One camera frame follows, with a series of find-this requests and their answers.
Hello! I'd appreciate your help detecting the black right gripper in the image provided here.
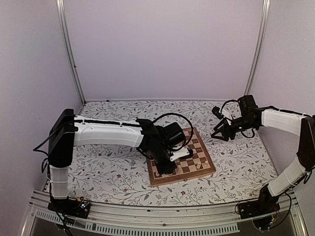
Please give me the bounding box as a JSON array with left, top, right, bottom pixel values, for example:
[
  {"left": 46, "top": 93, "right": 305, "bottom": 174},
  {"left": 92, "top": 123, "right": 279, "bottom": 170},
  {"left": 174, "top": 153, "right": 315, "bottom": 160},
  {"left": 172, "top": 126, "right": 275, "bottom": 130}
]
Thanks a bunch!
[{"left": 211, "top": 116, "right": 256, "bottom": 142}]

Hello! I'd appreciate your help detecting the light chess king piece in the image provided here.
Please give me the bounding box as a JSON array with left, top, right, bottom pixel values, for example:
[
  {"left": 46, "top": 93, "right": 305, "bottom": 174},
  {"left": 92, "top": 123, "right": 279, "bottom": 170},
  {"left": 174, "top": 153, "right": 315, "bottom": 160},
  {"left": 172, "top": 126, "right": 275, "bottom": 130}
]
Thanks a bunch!
[{"left": 176, "top": 165, "right": 183, "bottom": 175}]

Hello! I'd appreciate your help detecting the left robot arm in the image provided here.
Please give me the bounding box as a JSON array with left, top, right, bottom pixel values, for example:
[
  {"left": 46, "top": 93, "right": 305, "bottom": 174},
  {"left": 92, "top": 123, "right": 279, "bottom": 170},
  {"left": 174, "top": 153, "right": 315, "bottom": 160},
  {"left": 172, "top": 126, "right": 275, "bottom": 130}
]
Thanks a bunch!
[{"left": 42, "top": 109, "right": 189, "bottom": 213}]

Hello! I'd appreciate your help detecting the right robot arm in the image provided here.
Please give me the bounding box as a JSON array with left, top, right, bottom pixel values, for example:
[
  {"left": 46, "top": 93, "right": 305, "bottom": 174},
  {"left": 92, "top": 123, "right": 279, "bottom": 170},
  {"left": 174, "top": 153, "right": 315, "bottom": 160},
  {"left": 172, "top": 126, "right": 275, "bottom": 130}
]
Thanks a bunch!
[{"left": 206, "top": 127, "right": 299, "bottom": 202}]

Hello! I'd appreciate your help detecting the wooden chess board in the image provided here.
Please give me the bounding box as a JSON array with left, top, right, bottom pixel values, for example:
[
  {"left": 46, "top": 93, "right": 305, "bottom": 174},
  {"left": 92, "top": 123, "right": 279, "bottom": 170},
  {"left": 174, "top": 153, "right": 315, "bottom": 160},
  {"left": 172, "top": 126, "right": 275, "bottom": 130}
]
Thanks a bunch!
[{"left": 147, "top": 128, "right": 216, "bottom": 187}]

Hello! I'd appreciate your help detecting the floral patterned table mat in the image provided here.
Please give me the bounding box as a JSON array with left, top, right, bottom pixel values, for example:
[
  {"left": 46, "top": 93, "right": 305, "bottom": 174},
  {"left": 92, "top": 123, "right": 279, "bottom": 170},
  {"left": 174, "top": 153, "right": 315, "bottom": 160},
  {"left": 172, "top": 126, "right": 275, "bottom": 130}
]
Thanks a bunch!
[{"left": 68, "top": 101, "right": 277, "bottom": 207}]

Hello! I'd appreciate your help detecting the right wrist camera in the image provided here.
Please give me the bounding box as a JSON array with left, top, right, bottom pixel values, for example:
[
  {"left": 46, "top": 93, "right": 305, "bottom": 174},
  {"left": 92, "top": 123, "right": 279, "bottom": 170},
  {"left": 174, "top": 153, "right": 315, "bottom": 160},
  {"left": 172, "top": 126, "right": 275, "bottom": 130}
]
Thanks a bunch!
[{"left": 212, "top": 106, "right": 233, "bottom": 125}]

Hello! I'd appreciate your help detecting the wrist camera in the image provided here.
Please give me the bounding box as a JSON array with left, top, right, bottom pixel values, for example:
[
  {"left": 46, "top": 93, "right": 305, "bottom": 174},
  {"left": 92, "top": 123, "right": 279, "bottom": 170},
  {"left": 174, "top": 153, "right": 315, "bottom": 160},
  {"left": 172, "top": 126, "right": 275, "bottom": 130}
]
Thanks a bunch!
[
  {"left": 169, "top": 147, "right": 193, "bottom": 162},
  {"left": 212, "top": 106, "right": 233, "bottom": 125}
]

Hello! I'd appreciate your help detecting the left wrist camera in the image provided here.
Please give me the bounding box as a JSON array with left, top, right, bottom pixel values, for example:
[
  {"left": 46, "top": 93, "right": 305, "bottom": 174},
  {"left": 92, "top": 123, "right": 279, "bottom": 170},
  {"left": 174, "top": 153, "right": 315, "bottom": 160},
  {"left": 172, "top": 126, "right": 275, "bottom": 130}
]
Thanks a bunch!
[{"left": 169, "top": 147, "right": 193, "bottom": 162}]

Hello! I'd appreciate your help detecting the right aluminium frame post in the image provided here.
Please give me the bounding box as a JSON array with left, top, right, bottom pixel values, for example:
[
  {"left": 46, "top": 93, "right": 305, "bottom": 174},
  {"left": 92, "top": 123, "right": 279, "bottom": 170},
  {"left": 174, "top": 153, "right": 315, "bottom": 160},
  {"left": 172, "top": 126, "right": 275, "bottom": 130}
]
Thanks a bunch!
[{"left": 244, "top": 0, "right": 271, "bottom": 95}]

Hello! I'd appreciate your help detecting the front aluminium rail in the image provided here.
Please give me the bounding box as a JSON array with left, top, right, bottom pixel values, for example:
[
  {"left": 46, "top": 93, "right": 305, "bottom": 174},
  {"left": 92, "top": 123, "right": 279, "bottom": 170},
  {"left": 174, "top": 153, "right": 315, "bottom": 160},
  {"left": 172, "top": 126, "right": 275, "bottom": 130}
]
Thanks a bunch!
[{"left": 22, "top": 191, "right": 308, "bottom": 236}]

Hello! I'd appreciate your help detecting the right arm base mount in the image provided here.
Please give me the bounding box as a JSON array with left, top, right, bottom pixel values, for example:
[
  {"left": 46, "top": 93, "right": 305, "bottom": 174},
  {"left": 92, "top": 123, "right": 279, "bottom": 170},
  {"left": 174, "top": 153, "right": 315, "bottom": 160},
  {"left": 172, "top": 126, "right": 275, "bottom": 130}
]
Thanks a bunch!
[{"left": 235, "top": 185, "right": 280, "bottom": 231}]

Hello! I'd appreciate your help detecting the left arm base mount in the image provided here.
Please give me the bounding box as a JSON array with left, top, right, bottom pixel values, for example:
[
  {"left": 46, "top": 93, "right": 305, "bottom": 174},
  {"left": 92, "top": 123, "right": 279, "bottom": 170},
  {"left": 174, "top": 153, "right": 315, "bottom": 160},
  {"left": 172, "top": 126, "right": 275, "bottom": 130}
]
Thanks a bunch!
[{"left": 48, "top": 195, "right": 92, "bottom": 219}]

